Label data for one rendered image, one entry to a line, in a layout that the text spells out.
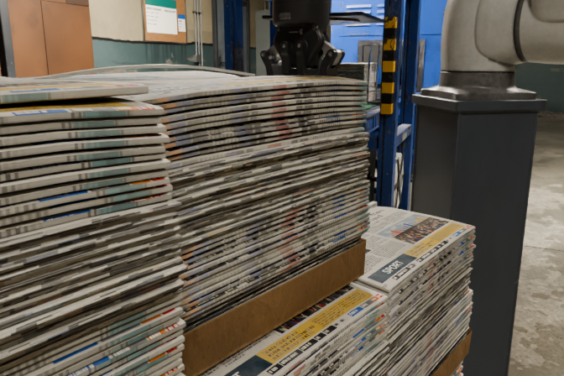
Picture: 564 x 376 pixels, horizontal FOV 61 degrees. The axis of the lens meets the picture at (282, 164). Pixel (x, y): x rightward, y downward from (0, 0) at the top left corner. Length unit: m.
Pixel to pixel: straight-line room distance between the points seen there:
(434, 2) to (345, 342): 4.33
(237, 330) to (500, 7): 0.83
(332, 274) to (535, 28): 0.67
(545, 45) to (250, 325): 0.78
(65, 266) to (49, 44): 4.78
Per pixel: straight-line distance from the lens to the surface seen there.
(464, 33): 1.08
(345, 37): 4.85
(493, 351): 1.29
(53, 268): 0.25
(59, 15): 5.11
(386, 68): 2.34
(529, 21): 1.03
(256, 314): 0.44
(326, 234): 0.49
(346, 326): 0.49
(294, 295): 0.47
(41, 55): 4.94
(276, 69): 0.68
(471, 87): 1.07
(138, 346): 0.29
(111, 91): 0.27
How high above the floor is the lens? 1.08
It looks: 12 degrees down
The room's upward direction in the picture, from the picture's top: straight up
